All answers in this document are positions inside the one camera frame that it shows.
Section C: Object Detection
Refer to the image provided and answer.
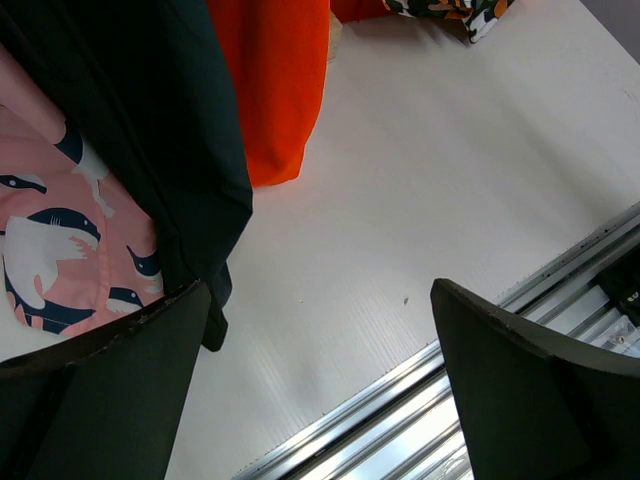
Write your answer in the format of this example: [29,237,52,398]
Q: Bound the orange camouflage shorts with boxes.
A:
[383,0,514,44]

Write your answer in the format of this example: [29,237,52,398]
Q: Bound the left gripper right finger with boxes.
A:
[431,279,639,479]

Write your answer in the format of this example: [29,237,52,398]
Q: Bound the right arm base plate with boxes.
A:
[596,247,640,327]

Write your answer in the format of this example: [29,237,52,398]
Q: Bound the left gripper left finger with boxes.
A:
[1,282,210,480]

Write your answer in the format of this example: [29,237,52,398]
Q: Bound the pink shark print shorts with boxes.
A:
[1,50,164,336]

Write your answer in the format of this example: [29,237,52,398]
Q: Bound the dark navy shorts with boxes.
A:
[1,1,253,351]

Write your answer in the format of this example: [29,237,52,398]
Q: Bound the aluminium mounting rail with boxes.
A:
[242,207,639,479]

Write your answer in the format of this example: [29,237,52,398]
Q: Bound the wooden clothes rack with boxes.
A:
[327,12,342,63]

